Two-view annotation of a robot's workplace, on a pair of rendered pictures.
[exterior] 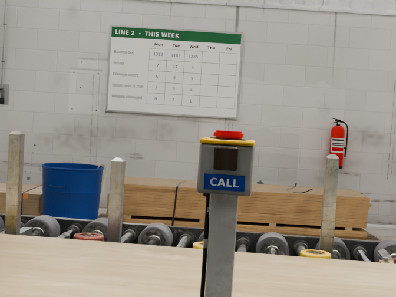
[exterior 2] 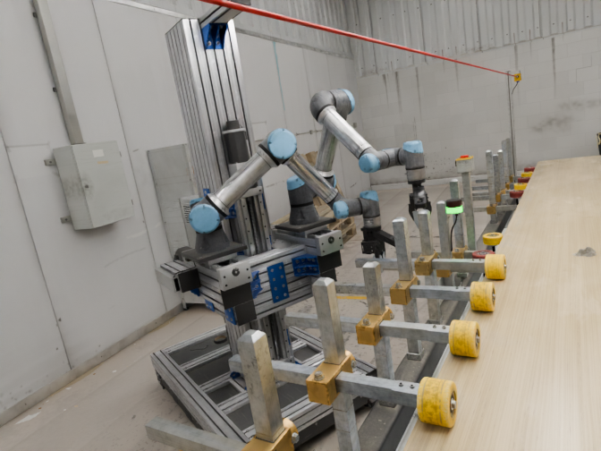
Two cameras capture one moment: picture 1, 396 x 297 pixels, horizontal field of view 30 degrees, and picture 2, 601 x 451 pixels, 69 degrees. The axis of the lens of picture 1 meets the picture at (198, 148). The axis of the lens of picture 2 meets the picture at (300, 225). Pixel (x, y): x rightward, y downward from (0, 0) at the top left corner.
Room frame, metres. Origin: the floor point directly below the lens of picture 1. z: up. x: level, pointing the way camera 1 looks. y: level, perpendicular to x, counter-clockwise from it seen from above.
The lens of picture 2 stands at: (1.22, -2.33, 1.46)
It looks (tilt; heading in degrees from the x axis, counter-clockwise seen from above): 11 degrees down; 118
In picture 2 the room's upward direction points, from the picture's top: 9 degrees counter-clockwise
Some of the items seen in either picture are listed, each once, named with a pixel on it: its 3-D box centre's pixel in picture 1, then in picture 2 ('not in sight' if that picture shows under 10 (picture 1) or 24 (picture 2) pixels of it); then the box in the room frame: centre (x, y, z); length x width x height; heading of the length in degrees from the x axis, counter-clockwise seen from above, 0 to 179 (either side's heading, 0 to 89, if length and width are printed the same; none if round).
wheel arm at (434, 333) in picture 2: not in sight; (366, 325); (0.84, -1.33, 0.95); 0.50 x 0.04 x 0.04; 175
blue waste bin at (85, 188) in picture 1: (72, 203); not in sight; (6.47, 1.08, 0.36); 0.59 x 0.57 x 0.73; 0
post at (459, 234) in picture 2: not in sight; (459, 231); (0.94, -0.30, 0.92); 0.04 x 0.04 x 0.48; 85
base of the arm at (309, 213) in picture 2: not in sight; (302, 211); (0.24, -0.44, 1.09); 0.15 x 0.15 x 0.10
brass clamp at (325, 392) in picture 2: not in sight; (332, 375); (0.83, -1.57, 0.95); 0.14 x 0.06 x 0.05; 85
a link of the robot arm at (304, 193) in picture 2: not in sight; (300, 188); (0.24, -0.43, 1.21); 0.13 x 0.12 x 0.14; 66
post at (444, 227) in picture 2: not in sight; (446, 257); (0.92, -0.55, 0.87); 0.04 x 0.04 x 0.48; 85
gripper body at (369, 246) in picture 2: not in sight; (373, 239); (0.62, -0.56, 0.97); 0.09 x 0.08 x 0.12; 175
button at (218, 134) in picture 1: (228, 137); not in sight; (0.97, -0.04, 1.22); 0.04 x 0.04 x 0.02
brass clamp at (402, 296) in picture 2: not in sight; (405, 288); (0.88, -1.07, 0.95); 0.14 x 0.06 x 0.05; 85
